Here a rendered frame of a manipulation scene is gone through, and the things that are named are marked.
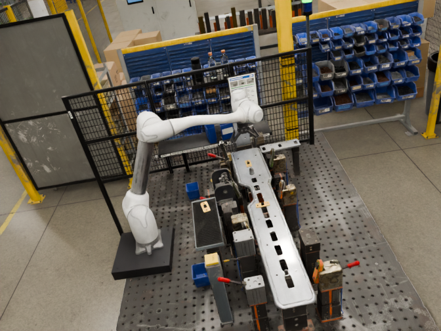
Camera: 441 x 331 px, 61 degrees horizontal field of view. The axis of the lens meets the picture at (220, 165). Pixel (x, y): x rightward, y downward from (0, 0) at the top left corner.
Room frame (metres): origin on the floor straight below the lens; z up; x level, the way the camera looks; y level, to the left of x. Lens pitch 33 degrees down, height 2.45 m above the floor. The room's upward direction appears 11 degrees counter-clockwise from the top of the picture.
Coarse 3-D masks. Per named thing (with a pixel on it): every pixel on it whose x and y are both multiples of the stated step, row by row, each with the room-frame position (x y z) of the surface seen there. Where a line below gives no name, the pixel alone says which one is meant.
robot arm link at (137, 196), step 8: (144, 112) 2.16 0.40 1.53; (152, 112) 2.17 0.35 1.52; (136, 120) 2.16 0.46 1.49; (144, 120) 2.07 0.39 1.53; (136, 128) 2.14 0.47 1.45; (144, 144) 2.07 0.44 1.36; (152, 144) 2.09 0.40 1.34; (136, 152) 2.10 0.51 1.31; (144, 152) 2.06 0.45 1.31; (152, 152) 2.11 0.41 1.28; (136, 160) 2.07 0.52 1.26; (144, 160) 2.05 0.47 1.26; (136, 168) 2.06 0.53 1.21; (144, 168) 2.05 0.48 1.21; (136, 176) 2.04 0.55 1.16; (144, 176) 2.04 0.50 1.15; (136, 184) 2.03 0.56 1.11; (144, 184) 2.04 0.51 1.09; (128, 192) 2.05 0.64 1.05; (136, 192) 2.02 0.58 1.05; (144, 192) 2.04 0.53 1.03; (128, 200) 2.00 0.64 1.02; (136, 200) 1.98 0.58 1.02; (144, 200) 2.00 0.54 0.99; (128, 208) 1.97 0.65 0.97
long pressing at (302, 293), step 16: (240, 160) 2.24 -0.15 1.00; (256, 160) 2.20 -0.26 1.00; (240, 176) 2.05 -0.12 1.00; (256, 176) 2.01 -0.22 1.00; (256, 192) 1.84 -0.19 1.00; (272, 192) 1.81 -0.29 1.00; (256, 208) 1.69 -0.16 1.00; (272, 208) 1.66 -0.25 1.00; (256, 224) 1.56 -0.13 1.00; (272, 224) 1.53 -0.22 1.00; (288, 240) 1.39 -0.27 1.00; (272, 256) 1.30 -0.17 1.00; (288, 256) 1.28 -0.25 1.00; (272, 272) 1.21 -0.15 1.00; (304, 272) 1.17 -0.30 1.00; (272, 288) 1.11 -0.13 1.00; (288, 288) 1.10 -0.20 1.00; (304, 288) 1.08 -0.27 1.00; (288, 304) 1.02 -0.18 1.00; (304, 304) 1.01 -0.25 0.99
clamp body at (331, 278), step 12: (324, 264) 1.14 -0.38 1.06; (336, 264) 1.13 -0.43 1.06; (324, 276) 1.09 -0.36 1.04; (336, 276) 1.09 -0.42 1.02; (324, 288) 1.09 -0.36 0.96; (336, 288) 1.09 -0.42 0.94; (324, 300) 1.10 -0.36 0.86; (336, 300) 1.11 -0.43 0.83; (324, 312) 1.09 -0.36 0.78; (336, 312) 1.09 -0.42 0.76
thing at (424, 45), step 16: (320, 0) 5.18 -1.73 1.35; (336, 0) 4.99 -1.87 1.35; (352, 0) 4.81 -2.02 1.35; (368, 0) 4.66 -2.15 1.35; (384, 0) 4.51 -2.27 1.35; (432, 0) 4.49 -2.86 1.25; (432, 16) 4.49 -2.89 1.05; (416, 64) 4.49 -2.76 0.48; (416, 96) 4.48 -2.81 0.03; (336, 112) 4.51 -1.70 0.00
